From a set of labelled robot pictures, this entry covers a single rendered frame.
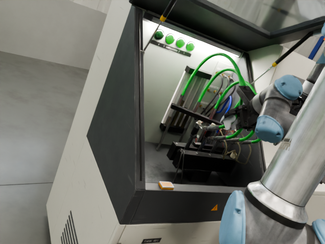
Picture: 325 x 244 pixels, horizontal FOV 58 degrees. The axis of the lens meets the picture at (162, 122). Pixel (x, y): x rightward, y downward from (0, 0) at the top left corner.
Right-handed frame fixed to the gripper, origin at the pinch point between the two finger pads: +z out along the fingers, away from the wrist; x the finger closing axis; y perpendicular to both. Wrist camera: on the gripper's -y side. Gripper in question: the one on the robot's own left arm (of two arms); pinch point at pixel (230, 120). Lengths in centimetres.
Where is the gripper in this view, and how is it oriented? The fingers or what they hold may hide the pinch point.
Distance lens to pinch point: 116.7
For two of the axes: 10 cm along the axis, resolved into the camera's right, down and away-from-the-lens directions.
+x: 9.6, 0.6, 2.7
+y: 0.4, 9.4, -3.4
